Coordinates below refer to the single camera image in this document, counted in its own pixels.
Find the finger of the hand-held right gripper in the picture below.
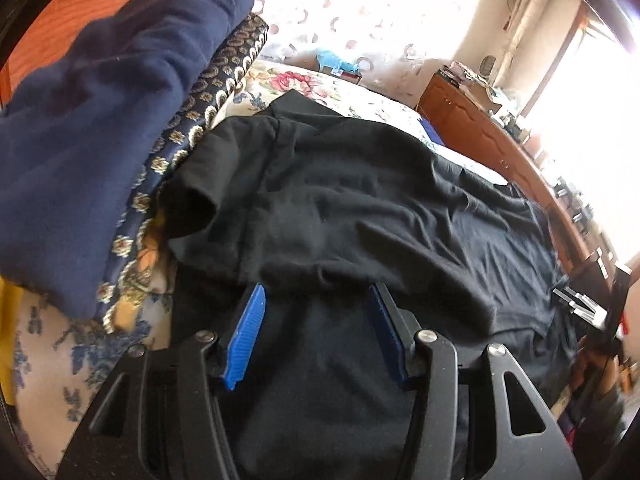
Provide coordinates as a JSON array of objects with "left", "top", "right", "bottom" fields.
[{"left": 551, "top": 284, "right": 607, "bottom": 327}]

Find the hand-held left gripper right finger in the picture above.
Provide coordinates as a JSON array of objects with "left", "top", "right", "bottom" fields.
[{"left": 367, "top": 282, "right": 583, "bottom": 480}]

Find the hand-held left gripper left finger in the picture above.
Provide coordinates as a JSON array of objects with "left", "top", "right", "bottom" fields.
[{"left": 57, "top": 282, "right": 266, "bottom": 480}]

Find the black printed t-shirt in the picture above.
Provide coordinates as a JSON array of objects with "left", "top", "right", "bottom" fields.
[{"left": 157, "top": 89, "right": 591, "bottom": 480}]

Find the person's right hand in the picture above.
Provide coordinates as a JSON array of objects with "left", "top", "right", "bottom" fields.
[{"left": 572, "top": 337, "right": 626, "bottom": 411}]

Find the wooden framed window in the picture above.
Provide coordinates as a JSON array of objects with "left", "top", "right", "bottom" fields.
[{"left": 520, "top": 20, "right": 640, "bottom": 271}]

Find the navy blue mattress cover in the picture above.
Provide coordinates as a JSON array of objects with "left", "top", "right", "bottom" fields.
[{"left": 417, "top": 117, "right": 446, "bottom": 146}]

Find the long wooden cabinet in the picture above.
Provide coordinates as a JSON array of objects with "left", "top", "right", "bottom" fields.
[{"left": 416, "top": 72, "right": 601, "bottom": 281}]

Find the yellow plush toy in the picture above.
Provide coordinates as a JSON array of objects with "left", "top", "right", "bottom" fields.
[{"left": 0, "top": 280, "right": 23, "bottom": 406}]

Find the navy blue folded cloth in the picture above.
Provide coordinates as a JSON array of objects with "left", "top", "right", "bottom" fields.
[{"left": 0, "top": 0, "right": 256, "bottom": 321}]

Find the dark gold-patterned cloth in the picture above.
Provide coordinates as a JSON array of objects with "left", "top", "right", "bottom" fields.
[{"left": 97, "top": 12, "right": 271, "bottom": 333}]

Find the pile of papers and boxes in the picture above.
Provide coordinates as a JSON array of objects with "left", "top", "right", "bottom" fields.
[{"left": 435, "top": 60, "right": 501, "bottom": 111}]

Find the pink floral blanket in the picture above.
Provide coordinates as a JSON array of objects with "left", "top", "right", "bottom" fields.
[{"left": 220, "top": 57, "right": 436, "bottom": 131}]

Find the blue cloth on box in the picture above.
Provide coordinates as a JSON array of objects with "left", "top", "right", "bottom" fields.
[{"left": 315, "top": 49, "right": 361, "bottom": 76}]

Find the white patterned window curtain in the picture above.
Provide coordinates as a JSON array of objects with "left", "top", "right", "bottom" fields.
[{"left": 492, "top": 0, "right": 551, "bottom": 91}]

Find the circle-patterned sheer curtain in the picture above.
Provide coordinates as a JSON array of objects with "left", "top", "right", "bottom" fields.
[{"left": 150, "top": 0, "right": 506, "bottom": 81}]

